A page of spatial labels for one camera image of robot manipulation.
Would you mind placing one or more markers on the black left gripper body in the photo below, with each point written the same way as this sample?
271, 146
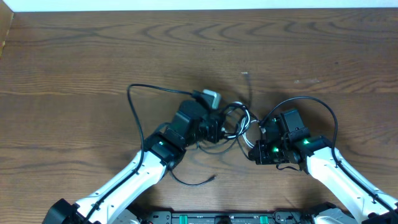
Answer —
214, 129

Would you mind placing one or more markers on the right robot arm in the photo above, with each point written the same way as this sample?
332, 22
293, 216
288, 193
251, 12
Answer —
288, 141

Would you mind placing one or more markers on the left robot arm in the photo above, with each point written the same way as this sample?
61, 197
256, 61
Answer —
194, 121

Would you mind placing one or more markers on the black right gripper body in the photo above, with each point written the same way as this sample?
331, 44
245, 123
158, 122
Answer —
258, 152

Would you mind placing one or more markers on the wooden side panel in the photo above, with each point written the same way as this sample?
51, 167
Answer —
6, 17

